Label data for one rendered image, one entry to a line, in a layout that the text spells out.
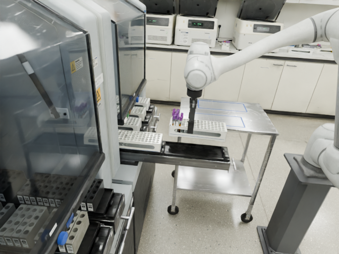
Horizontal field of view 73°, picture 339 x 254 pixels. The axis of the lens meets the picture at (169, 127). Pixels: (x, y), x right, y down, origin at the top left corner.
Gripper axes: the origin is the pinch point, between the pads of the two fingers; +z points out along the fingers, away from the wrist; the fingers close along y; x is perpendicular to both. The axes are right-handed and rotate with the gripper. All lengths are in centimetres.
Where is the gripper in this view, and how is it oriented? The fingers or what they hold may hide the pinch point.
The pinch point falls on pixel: (190, 124)
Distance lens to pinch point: 122.8
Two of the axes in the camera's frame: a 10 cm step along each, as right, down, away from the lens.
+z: -0.6, 8.7, 5.0
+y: 1.1, -4.9, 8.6
